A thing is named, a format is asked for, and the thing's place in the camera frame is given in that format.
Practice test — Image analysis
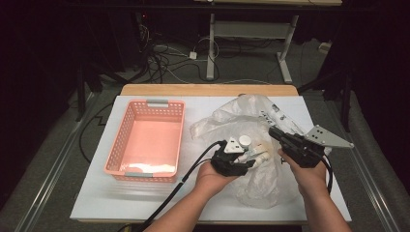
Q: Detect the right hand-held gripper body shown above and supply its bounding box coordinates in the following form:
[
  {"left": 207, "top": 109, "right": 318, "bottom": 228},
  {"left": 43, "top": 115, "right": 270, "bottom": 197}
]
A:
[{"left": 278, "top": 125, "right": 355, "bottom": 169}]

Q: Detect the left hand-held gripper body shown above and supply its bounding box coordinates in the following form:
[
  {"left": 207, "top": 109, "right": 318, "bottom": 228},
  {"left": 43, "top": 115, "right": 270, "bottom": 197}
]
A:
[{"left": 211, "top": 137, "right": 249, "bottom": 178}]

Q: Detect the white ointment tube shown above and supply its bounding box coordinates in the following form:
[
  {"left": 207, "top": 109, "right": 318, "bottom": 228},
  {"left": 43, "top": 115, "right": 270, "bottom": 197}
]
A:
[{"left": 233, "top": 146, "right": 269, "bottom": 164}]

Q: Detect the small white round jar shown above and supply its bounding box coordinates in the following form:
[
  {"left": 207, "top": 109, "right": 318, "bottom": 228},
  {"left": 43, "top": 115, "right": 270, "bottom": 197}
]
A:
[{"left": 238, "top": 134, "right": 252, "bottom": 151}]

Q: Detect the clear plastic bag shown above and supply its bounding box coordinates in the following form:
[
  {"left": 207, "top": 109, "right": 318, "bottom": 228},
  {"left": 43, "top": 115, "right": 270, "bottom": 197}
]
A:
[{"left": 189, "top": 94, "right": 333, "bottom": 210}]

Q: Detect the pink plastic basket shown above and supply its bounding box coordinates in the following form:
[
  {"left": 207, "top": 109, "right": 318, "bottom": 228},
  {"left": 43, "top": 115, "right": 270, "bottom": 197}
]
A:
[{"left": 103, "top": 99, "right": 187, "bottom": 184}]

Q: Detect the person's left hand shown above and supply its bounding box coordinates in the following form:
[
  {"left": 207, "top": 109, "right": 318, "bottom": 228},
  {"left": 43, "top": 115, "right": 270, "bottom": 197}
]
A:
[{"left": 195, "top": 159, "right": 240, "bottom": 198}]

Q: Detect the person's right hand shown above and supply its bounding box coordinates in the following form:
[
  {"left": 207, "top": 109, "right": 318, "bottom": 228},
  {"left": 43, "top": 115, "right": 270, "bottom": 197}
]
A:
[{"left": 278, "top": 148, "right": 329, "bottom": 198}]

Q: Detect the white board table mat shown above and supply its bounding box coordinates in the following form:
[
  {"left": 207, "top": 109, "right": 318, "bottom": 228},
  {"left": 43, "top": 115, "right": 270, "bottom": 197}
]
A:
[{"left": 70, "top": 95, "right": 352, "bottom": 223}]

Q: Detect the black metal stand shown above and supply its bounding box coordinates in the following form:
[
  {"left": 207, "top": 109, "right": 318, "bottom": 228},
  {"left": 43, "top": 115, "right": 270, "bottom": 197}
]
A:
[
  {"left": 74, "top": 61, "right": 104, "bottom": 123},
  {"left": 298, "top": 69, "right": 353, "bottom": 133}
]

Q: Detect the right hand-held gripper black cable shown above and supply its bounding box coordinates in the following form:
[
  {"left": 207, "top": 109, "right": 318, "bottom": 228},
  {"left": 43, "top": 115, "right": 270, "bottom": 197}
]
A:
[{"left": 320, "top": 154, "right": 334, "bottom": 196}]

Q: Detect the hand-held gripper black cable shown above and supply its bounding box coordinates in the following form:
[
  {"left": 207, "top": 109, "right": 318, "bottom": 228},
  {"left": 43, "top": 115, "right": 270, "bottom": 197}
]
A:
[
  {"left": 137, "top": 139, "right": 227, "bottom": 232},
  {"left": 320, "top": 154, "right": 334, "bottom": 196}
]

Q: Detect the left hand-held gripper black cable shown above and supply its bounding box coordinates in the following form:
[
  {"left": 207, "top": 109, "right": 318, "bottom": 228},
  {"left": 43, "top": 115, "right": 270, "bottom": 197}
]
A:
[{"left": 137, "top": 139, "right": 227, "bottom": 232}]

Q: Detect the metal floor rail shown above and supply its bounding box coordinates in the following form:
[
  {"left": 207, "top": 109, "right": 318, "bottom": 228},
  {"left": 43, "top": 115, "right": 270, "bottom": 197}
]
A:
[
  {"left": 17, "top": 93, "right": 100, "bottom": 232},
  {"left": 325, "top": 96, "right": 402, "bottom": 232}
]

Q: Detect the white metal desk frame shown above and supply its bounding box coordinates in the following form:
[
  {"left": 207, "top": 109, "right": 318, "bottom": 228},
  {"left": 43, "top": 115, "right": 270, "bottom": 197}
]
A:
[{"left": 206, "top": 13, "right": 300, "bottom": 85}]

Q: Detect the tangle of floor cables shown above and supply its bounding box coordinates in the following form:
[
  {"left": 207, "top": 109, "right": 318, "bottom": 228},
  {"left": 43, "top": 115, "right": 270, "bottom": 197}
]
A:
[{"left": 138, "top": 23, "right": 220, "bottom": 85}]

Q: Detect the black floor cable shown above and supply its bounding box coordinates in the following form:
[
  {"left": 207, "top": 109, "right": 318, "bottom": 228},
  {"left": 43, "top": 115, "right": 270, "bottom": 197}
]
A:
[{"left": 78, "top": 101, "right": 114, "bottom": 164}]

